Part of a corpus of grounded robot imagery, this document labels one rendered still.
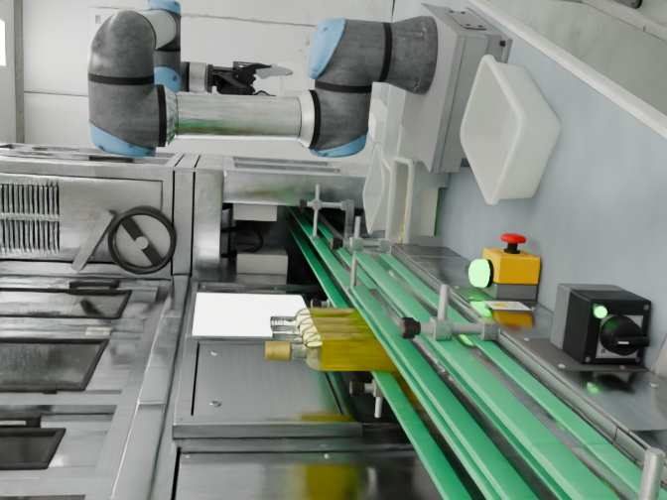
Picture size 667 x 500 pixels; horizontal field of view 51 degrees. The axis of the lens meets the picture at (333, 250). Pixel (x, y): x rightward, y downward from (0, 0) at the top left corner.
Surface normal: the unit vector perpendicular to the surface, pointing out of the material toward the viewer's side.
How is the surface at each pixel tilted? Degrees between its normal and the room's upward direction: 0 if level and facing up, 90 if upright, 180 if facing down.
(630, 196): 0
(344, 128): 100
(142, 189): 90
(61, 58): 90
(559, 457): 90
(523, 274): 90
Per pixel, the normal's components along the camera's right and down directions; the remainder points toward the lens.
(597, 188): -0.99, -0.04
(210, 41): 0.15, 0.19
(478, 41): 0.13, 0.51
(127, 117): 0.32, 0.36
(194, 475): 0.07, -0.98
